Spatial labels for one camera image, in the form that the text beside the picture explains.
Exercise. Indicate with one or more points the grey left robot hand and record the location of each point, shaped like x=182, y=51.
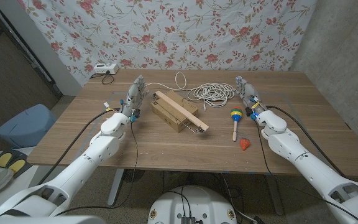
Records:
x=134, y=98

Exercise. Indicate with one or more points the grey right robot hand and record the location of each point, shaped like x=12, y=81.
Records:
x=249, y=93

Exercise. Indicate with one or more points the wooden clip hanger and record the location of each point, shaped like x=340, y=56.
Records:
x=182, y=110

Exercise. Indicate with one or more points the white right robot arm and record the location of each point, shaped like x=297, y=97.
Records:
x=306, y=161

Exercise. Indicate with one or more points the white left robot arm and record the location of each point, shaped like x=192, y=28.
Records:
x=82, y=161

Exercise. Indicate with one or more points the colourful striped wooden maraca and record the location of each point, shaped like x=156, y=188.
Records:
x=236, y=114

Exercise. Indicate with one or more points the brown cardboard package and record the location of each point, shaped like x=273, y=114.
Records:
x=163, y=113

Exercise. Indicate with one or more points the red toy strawberry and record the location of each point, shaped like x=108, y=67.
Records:
x=244, y=144

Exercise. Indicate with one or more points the white power strip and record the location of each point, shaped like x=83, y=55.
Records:
x=106, y=68

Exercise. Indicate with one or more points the floral backdrop cloth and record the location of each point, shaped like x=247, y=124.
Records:
x=166, y=31

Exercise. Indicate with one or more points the white table leg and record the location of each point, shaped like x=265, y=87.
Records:
x=116, y=186

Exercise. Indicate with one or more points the grey table leg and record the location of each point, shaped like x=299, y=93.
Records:
x=273, y=194

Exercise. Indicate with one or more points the blue plastic bin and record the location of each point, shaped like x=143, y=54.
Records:
x=26, y=124

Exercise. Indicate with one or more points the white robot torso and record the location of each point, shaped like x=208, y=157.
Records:
x=194, y=202

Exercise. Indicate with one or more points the white low cabinet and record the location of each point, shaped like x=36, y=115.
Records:
x=20, y=182

